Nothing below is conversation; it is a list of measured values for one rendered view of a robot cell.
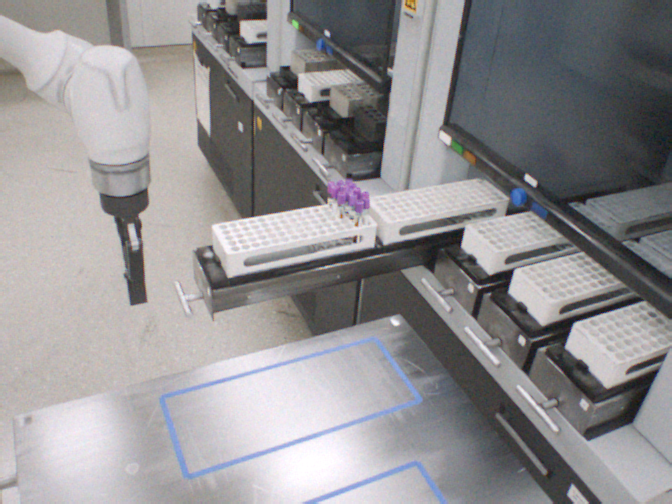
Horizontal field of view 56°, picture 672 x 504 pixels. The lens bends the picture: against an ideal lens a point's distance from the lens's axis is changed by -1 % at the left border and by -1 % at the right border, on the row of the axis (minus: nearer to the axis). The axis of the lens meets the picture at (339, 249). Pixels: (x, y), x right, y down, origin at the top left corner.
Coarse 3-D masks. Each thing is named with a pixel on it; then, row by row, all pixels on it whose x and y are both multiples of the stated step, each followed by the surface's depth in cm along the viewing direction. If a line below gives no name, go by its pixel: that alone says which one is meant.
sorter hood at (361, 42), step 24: (312, 0) 177; (336, 0) 163; (360, 0) 152; (384, 0) 142; (312, 24) 180; (336, 24) 166; (360, 24) 154; (384, 24) 144; (336, 48) 167; (360, 48) 157; (384, 48) 146; (360, 72) 156; (384, 72) 147
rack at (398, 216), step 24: (408, 192) 132; (432, 192) 133; (456, 192) 134; (480, 192) 135; (384, 216) 124; (408, 216) 126; (432, 216) 126; (456, 216) 136; (480, 216) 137; (384, 240) 124
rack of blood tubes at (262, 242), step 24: (264, 216) 120; (288, 216) 123; (312, 216) 122; (336, 216) 123; (216, 240) 115; (240, 240) 114; (264, 240) 114; (288, 240) 115; (312, 240) 116; (360, 240) 123; (240, 264) 112; (264, 264) 114
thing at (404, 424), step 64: (384, 320) 105; (192, 384) 91; (256, 384) 92; (320, 384) 93; (384, 384) 94; (448, 384) 95; (64, 448) 80; (128, 448) 81; (192, 448) 82; (256, 448) 83; (320, 448) 83; (384, 448) 84; (448, 448) 85
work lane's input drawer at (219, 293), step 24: (408, 240) 126; (432, 240) 129; (456, 240) 130; (216, 264) 115; (312, 264) 118; (336, 264) 120; (360, 264) 122; (384, 264) 125; (408, 264) 128; (216, 288) 112; (240, 288) 112; (264, 288) 115; (288, 288) 117; (312, 288) 120; (192, 312) 114
